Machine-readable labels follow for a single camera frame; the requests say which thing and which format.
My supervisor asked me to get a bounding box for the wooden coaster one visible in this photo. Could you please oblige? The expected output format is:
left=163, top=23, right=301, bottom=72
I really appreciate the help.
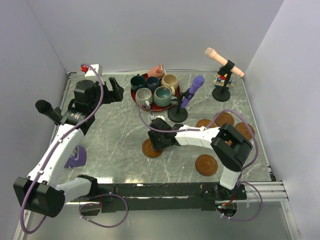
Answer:
left=141, top=138, right=163, bottom=158

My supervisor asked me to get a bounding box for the wooden coaster three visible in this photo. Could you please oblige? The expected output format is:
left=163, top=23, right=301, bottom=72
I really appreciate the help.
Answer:
left=196, top=118, right=217, bottom=128

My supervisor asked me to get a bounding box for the wooden coaster two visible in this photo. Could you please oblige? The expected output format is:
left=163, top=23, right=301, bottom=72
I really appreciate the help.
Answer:
left=195, top=154, right=218, bottom=176

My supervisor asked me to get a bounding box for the wooden coaster four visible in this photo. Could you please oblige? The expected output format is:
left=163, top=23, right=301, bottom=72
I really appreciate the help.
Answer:
left=214, top=112, right=235, bottom=127

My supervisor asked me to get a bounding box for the wooden coaster five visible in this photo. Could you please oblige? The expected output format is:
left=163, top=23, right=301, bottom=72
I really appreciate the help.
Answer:
left=235, top=122, right=252, bottom=140

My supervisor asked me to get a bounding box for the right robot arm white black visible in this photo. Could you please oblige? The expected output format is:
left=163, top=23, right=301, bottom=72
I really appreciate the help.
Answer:
left=147, top=118, right=253, bottom=199

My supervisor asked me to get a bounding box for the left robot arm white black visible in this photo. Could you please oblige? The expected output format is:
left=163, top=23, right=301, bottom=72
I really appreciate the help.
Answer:
left=13, top=77, right=124, bottom=218

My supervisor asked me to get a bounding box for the dark blue small cup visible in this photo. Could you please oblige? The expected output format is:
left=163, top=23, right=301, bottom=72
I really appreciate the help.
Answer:
left=146, top=76, right=161, bottom=92

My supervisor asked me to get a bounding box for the pink floral cup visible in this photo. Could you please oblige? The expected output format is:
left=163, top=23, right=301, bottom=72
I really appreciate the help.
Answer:
left=147, top=64, right=166, bottom=78

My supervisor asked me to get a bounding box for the dark green mug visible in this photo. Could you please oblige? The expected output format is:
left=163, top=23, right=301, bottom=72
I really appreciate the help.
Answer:
left=130, top=74, right=146, bottom=93

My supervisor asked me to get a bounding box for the grey striped mug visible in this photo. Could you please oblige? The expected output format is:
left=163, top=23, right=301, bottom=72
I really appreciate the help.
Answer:
left=135, top=88, right=153, bottom=108

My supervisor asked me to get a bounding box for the black stand of purple microphone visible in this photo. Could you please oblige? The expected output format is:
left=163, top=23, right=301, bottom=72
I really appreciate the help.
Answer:
left=167, top=90, right=193, bottom=123

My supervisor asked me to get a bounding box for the red round tray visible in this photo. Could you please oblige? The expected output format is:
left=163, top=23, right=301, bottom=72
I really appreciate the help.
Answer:
left=130, top=74, right=181, bottom=112

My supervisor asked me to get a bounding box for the teal glazed mug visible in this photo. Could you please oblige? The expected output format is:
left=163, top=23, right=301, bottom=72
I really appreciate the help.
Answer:
left=153, top=86, right=177, bottom=107

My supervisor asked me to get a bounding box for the beige ceramic mug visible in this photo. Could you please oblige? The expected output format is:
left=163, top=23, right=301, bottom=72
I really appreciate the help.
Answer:
left=161, top=74, right=179, bottom=96

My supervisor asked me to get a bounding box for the black microphone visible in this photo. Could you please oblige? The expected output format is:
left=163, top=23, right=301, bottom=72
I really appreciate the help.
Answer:
left=35, top=99, right=62, bottom=125

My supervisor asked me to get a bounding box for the purple box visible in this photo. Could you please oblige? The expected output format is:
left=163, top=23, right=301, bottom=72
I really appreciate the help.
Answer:
left=64, top=145, right=87, bottom=169

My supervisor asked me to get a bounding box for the purple toy microphone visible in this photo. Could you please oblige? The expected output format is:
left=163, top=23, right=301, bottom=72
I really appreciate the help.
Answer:
left=181, top=75, right=205, bottom=109

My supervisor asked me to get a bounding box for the black stand of pink microphone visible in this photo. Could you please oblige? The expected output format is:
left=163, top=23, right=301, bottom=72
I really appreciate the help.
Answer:
left=212, top=60, right=235, bottom=102

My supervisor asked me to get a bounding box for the colourful toy car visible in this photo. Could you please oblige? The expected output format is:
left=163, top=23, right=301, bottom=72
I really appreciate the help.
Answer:
left=213, top=74, right=233, bottom=89

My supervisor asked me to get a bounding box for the pink toy microphone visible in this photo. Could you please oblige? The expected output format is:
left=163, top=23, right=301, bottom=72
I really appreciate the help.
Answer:
left=204, top=47, right=245, bottom=78

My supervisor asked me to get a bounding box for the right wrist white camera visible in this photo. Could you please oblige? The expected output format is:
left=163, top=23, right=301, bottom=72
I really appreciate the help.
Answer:
left=149, top=114, right=165, bottom=122

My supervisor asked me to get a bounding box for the wrist white camera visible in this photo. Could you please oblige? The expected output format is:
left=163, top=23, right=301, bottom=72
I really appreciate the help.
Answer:
left=149, top=114, right=165, bottom=122
left=80, top=63, right=104, bottom=78

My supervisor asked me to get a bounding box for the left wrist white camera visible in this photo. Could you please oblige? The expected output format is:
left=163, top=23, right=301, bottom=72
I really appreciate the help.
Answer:
left=80, top=63, right=104, bottom=78

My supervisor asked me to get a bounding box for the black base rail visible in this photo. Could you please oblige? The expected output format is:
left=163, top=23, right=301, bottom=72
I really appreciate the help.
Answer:
left=68, top=181, right=247, bottom=214

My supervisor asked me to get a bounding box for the aluminium rail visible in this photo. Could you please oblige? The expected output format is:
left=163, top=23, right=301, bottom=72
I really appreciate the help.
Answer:
left=245, top=181, right=289, bottom=202

